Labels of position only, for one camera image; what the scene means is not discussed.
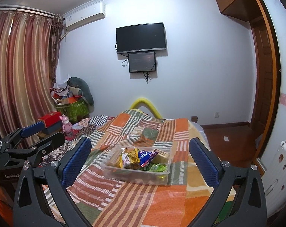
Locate patchwork orange bed blanket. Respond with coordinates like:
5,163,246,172
38,108,237,227

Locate yellow puffed snack bag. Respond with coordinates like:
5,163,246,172
120,148,140,170

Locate striped red gold curtain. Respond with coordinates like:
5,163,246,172
0,10,56,136

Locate wooden overhead cabinet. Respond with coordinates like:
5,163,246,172
216,0,261,22

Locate white air conditioner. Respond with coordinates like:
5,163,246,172
64,3,105,31

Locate orange snack bag green label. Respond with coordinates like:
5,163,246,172
106,150,122,168

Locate blue biscuit bag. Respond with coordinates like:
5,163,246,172
138,150,158,168

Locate small black wall monitor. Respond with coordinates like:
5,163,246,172
129,52,156,73

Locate green jelly cup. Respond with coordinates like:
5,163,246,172
148,163,168,173

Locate brown toast bread pack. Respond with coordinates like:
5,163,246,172
152,150,170,164

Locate yellow foam tube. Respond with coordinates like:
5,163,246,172
130,97,162,119

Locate pink plush toy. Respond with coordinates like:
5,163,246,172
59,114,72,134

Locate black wall television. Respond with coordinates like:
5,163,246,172
116,23,167,54

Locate red box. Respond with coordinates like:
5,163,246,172
38,111,62,128

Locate clear plastic storage bin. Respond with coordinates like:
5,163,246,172
101,145,172,186

